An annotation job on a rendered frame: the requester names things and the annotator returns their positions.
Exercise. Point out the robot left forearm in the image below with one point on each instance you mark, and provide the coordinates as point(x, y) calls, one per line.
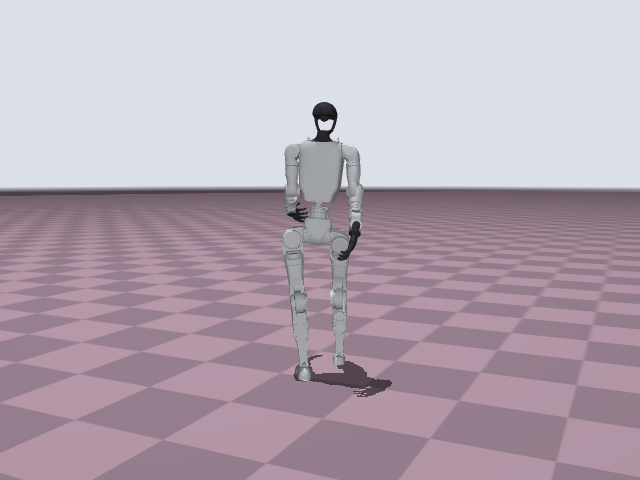
point(290, 203)

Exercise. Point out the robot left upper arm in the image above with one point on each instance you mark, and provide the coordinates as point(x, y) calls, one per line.
point(292, 169)

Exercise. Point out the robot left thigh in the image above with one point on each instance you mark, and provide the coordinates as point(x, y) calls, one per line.
point(293, 256)

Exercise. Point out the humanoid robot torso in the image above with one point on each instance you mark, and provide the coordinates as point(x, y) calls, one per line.
point(320, 175)

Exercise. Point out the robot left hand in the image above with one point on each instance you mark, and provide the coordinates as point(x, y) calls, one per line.
point(296, 215)

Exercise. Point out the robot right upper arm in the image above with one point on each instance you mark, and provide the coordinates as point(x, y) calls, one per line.
point(353, 170)

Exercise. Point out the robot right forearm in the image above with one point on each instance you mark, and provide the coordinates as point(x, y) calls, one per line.
point(355, 207)

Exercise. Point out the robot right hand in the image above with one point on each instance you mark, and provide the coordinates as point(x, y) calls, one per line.
point(354, 233)

